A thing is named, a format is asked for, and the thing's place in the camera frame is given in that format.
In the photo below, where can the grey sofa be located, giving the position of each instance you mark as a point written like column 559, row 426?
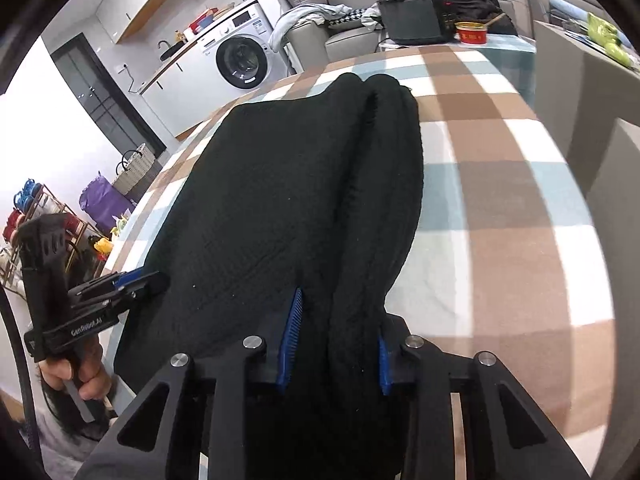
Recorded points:
column 350, row 42

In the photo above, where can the light blue pillow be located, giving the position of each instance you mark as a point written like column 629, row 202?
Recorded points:
column 570, row 9

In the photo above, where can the white washing machine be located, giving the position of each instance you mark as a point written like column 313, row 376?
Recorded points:
column 245, row 60

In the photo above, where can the houndstooth pillow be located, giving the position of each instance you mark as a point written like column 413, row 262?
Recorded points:
column 352, row 16

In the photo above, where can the red basin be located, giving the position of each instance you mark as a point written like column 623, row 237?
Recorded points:
column 205, row 21

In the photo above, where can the yellow toy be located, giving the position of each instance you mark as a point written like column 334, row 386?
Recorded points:
column 103, row 249

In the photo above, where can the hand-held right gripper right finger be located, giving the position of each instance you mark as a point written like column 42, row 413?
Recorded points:
column 384, row 365

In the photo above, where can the white base cabinets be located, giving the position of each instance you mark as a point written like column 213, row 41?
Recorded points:
column 185, row 95

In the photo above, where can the black glass door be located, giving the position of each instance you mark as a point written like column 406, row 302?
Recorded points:
column 105, row 100

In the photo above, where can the beige chair back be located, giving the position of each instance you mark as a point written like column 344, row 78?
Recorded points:
column 620, row 235

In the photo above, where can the black knit sweater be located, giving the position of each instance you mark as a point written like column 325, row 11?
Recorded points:
column 260, row 200

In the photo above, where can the black kitchen faucet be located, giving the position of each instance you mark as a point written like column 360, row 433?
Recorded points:
column 165, row 47

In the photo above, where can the red paper bowl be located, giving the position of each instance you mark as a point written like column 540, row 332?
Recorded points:
column 471, row 35

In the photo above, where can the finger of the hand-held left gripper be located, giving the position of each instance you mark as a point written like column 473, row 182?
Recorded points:
column 145, row 282

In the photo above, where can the beige cabinet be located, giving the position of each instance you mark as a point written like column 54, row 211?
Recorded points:
column 565, row 85

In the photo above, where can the black rice cooker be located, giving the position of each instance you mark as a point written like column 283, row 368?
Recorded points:
column 412, row 20

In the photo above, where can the purple bag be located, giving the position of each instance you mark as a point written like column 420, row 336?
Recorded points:
column 107, row 205

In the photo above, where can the white wall cabinets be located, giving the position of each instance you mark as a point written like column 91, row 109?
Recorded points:
column 135, row 5

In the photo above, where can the person's left hand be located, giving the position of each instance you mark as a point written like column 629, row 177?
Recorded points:
column 92, row 375

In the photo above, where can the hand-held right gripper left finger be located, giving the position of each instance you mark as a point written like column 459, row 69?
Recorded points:
column 290, row 340

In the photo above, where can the woven laundry basket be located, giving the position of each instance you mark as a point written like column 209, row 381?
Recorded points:
column 132, row 170

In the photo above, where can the metal shoe rack with shoes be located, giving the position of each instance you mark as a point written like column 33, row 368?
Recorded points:
column 75, row 225

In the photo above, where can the green toy figure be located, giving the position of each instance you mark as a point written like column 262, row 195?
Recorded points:
column 607, row 37

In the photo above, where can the light grey garment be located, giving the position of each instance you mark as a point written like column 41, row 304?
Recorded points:
column 295, row 17

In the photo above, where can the teal checked tablecloth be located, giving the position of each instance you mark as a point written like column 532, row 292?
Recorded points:
column 510, row 65

